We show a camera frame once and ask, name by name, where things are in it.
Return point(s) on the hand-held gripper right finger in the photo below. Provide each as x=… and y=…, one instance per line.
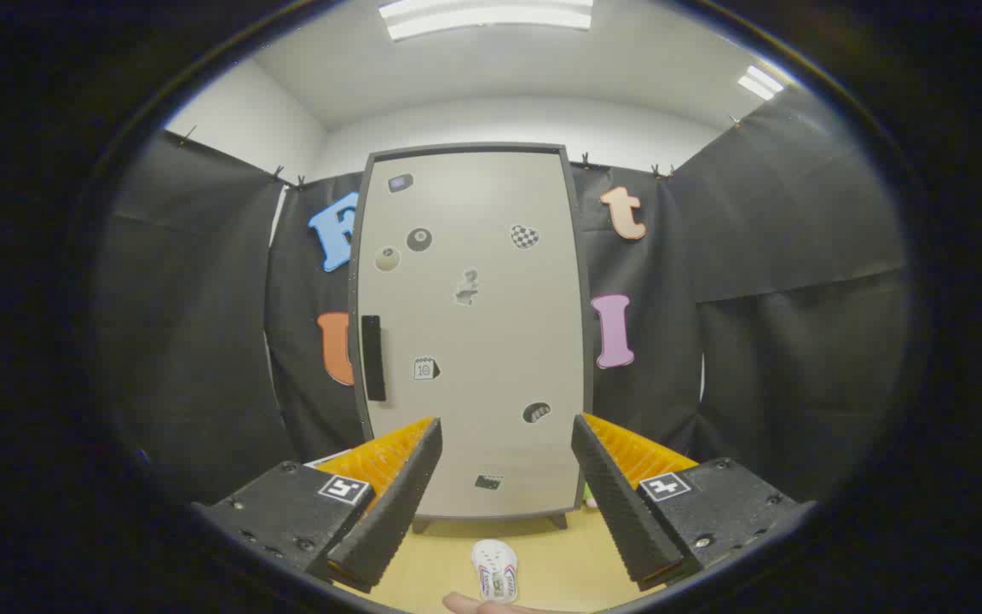
x=619, y=503

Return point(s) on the long ceiling light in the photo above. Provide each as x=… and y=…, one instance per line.
x=491, y=17

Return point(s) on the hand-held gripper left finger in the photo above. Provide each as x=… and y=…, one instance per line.
x=397, y=503

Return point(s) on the white striped shoe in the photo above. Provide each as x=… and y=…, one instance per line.
x=495, y=567

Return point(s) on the white book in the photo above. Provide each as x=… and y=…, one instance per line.
x=329, y=459

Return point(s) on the small ceiling light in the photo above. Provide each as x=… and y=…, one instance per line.
x=759, y=83

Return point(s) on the grey shoe cabinet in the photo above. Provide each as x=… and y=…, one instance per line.
x=586, y=341

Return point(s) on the black backdrop cloth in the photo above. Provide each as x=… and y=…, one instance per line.
x=201, y=298

